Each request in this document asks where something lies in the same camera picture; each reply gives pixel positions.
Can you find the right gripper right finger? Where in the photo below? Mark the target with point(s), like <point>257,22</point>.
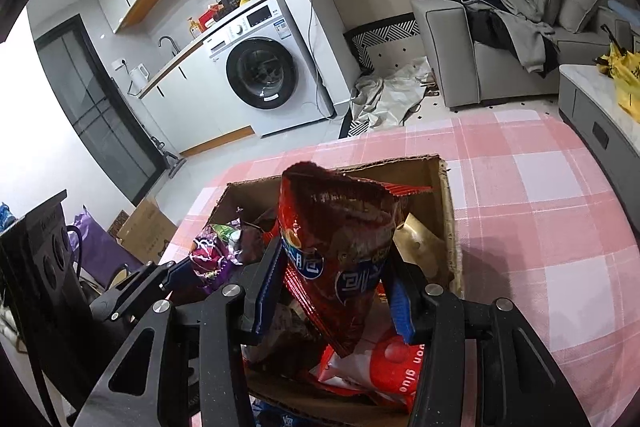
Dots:
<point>518,383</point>

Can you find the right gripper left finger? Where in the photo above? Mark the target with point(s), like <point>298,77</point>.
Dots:
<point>180,362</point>

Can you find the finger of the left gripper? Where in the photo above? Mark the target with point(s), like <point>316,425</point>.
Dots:
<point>134,295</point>

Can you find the purple white snack bag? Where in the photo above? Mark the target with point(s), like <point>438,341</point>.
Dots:
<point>221,250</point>

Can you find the red chips bag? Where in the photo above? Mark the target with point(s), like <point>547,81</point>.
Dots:
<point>337,231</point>

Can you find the purple bag on floor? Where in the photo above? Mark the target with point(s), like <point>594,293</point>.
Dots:
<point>101,256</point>

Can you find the cardboard box on floor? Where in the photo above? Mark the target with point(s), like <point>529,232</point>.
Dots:
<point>145,233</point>

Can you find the red white snack bag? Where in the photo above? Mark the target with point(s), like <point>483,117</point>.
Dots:
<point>386,370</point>

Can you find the brown cardboard SF box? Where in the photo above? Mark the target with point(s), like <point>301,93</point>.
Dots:
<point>250,199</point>

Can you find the beige snack packet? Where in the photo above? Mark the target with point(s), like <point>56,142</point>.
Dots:
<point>418,245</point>

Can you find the pink plaid tablecloth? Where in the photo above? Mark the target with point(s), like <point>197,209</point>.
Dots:
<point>536,220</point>

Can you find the black framed glass door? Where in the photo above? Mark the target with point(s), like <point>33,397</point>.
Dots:
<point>96,110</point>

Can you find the white kitchen cabinets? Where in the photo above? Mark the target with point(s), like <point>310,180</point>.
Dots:
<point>195,107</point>

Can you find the white electric kettle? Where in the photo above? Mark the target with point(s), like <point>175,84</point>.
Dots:
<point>139,78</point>

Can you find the white washing machine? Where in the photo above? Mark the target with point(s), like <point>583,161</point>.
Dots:
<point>268,70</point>

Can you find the kitchen faucet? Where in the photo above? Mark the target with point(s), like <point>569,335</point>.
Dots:
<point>175,50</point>

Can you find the crumpled white cloth on floor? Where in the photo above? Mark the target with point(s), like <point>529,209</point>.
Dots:
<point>384,102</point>

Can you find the grey coffee table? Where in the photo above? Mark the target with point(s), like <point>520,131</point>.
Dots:
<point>588,103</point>

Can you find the yellow oil bottle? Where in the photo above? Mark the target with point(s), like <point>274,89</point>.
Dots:
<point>194,27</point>

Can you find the grey sofa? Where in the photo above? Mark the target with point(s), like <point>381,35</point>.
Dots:
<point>490,50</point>

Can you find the red box on counter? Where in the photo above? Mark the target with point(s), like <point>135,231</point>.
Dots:
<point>213,13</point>

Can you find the yellow plastic bag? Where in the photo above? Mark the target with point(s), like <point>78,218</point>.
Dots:
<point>623,67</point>

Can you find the dark clothes on sofa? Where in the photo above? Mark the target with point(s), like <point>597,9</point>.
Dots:
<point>522,27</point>

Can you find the grey square pillow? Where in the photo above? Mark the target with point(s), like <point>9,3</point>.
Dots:
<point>574,15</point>

